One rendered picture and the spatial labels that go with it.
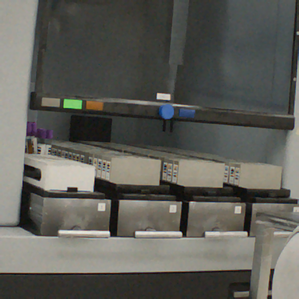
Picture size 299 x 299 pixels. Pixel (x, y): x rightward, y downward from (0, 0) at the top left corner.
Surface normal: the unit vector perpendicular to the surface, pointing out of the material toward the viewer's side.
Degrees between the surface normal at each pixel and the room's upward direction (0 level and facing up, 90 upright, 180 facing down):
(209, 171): 90
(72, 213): 90
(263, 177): 90
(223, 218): 90
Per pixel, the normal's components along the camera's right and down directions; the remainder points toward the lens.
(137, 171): 0.46, 0.09
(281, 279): -0.93, 0.07
